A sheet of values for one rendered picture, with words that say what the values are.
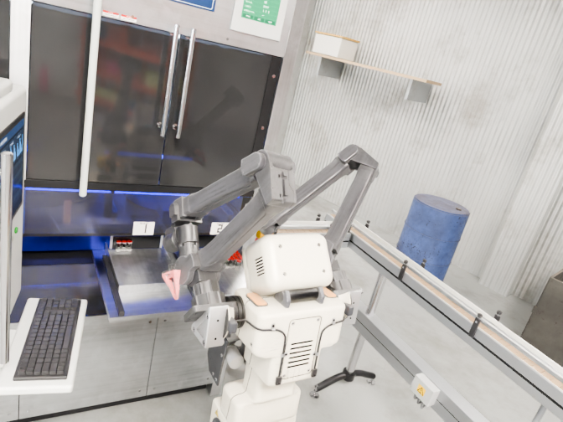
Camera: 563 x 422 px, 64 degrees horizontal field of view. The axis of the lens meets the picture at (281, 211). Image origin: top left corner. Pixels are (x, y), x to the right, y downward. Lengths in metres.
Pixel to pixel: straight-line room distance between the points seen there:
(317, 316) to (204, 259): 0.33
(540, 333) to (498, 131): 2.20
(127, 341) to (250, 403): 1.01
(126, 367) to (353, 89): 4.66
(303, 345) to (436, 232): 3.20
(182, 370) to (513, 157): 3.90
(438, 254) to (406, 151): 1.64
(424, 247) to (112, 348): 3.00
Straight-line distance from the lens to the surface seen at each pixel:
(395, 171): 5.68
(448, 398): 2.33
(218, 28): 1.82
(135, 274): 1.88
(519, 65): 5.22
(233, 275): 1.98
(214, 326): 1.14
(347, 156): 1.51
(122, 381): 2.40
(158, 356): 2.36
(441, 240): 4.36
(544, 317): 3.90
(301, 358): 1.25
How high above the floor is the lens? 1.84
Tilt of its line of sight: 20 degrees down
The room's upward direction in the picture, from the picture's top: 14 degrees clockwise
